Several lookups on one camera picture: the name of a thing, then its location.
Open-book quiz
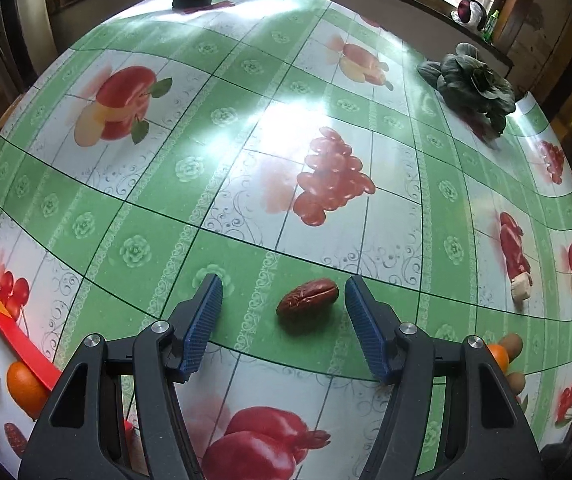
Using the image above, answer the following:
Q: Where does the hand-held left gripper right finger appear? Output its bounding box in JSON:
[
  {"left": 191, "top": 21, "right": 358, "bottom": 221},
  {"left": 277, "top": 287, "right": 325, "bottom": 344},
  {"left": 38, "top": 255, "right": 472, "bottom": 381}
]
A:
[{"left": 344, "top": 275, "right": 549, "bottom": 480}]

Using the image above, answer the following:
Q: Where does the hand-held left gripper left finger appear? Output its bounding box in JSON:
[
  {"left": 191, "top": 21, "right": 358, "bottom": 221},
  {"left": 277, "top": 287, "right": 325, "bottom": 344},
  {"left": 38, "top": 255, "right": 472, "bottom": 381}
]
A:
[{"left": 17, "top": 273, "right": 225, "bottom": 480}]

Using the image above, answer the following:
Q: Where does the red date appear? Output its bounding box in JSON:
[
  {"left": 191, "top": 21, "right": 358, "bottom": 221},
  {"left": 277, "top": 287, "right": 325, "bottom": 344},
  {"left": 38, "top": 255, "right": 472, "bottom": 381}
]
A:
[
  {"left": 276, "top": 278, "right": 340, "bottom": 321},
  {"left": 4, "top": 423, "right": 29, "bottom": 458}
]

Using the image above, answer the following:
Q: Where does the red-rimmed white tray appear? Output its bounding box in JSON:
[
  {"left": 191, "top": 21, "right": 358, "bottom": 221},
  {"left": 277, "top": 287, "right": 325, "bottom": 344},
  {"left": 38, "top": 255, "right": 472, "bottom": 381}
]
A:
[{"left": 0, "top": 242, "right": 137, "bottom": 461}]

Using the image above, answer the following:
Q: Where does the large orange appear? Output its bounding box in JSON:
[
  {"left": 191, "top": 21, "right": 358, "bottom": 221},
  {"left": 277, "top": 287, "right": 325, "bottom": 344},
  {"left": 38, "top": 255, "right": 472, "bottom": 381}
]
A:
[{"left": 6, "top": 361, "right": 51, "bottom": 420}]

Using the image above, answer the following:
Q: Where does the small orange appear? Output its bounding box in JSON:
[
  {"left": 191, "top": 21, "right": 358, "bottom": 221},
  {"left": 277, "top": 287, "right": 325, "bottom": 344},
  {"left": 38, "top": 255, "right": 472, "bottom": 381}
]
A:
[{"left": 486, "top": 342, "right": 510, "bottom": 376}]

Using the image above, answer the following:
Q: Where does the green fruit-print tablecloth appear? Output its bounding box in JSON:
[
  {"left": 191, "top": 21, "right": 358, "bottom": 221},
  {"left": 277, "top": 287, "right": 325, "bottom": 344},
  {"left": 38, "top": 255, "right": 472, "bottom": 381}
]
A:
[{"left": 0, "top": 0, "right": 572, "bottom": 480}]

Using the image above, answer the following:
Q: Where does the dark leafy vegetable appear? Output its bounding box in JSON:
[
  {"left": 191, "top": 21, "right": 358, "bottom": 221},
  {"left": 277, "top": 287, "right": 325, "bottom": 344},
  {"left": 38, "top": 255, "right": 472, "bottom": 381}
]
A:
[{"left": 418, "top": 42, "right": 516, "bottom": 136}]

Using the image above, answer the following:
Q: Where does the red and white object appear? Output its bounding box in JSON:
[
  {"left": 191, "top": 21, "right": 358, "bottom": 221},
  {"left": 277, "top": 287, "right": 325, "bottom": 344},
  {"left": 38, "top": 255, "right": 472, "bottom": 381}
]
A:
[{"left": 453, "top": 0, "right": 487, "bottom": 27}]

